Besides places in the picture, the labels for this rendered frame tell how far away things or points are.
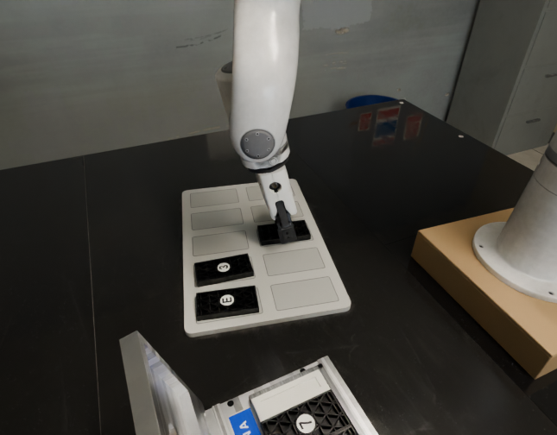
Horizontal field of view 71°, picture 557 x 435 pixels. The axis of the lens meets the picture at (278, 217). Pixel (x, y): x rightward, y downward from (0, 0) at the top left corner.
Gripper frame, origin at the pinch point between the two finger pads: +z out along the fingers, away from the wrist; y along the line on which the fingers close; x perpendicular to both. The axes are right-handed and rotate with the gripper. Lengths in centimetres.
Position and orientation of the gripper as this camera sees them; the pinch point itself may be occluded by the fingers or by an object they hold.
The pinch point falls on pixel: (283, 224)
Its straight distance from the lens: 76.6
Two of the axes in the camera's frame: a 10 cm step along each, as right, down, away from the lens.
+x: -9.6, 2.8, -0.2
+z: 2.0, 7.5, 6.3
